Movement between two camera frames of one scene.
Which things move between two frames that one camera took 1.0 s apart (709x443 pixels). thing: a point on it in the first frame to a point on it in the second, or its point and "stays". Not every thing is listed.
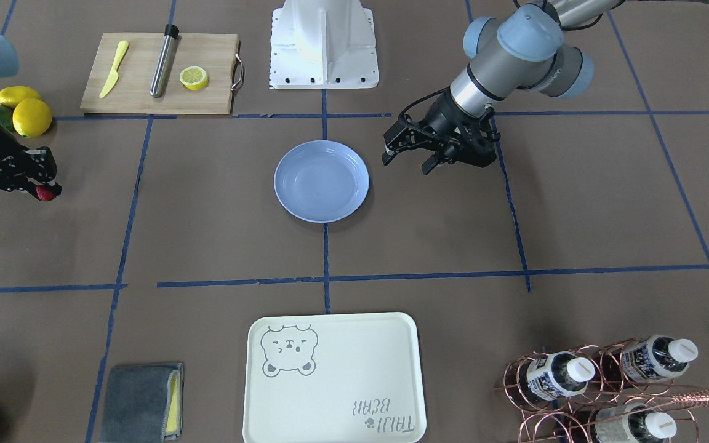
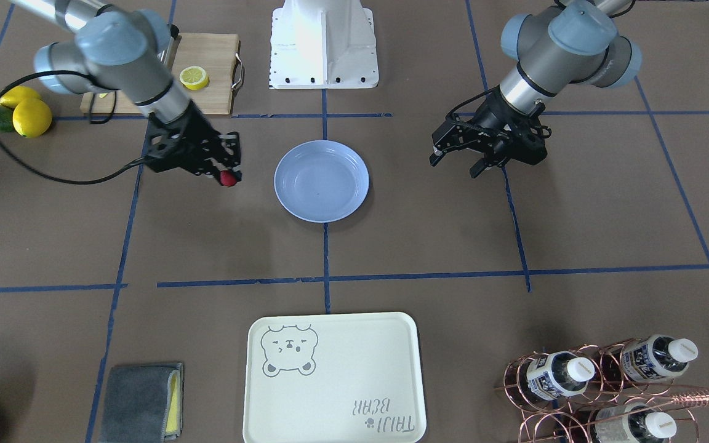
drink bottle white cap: x=559 y=374 stays
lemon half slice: x=194 y=77 stays
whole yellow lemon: x=32 y=117 stays
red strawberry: x=44 y=194 to x=227 y=178
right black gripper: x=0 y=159 to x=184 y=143
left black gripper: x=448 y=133 to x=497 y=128
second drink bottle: x=657 y=357 stays
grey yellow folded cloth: x=143 y=403 stays
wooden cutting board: x=219 y=54 stays
